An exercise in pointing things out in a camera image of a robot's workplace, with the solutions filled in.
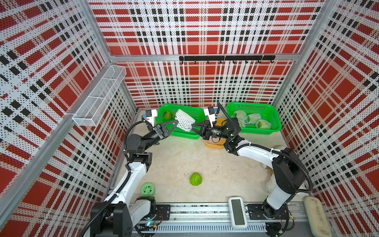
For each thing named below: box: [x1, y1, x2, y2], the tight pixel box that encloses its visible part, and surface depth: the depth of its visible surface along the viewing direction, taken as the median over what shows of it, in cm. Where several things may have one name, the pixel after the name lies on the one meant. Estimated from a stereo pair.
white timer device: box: [227, 196, 248, 230], surface depth 71 cm
